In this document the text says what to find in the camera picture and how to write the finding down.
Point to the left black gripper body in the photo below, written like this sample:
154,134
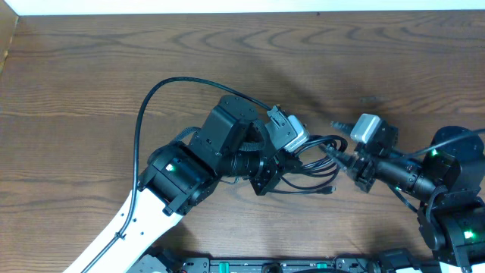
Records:
267,176

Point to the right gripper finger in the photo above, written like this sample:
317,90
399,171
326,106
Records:
343,161
342,127

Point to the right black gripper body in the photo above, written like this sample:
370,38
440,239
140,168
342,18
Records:
362,167

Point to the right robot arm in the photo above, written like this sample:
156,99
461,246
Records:
445,177

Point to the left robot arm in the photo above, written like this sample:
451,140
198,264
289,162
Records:
232,142

